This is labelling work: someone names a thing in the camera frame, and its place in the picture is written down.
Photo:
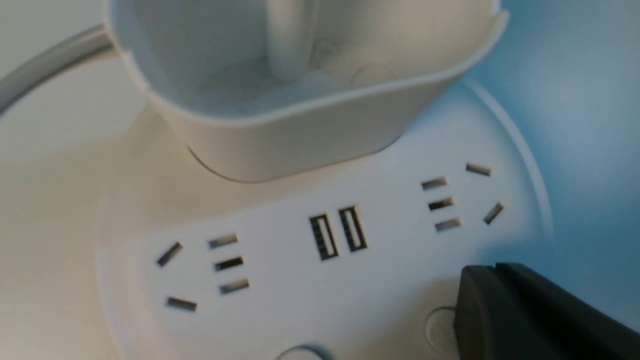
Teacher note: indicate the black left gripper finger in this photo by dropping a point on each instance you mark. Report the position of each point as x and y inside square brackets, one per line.
[510, 312]

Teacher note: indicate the white desk lamp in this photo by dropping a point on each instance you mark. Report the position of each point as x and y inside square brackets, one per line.
[360, 260]

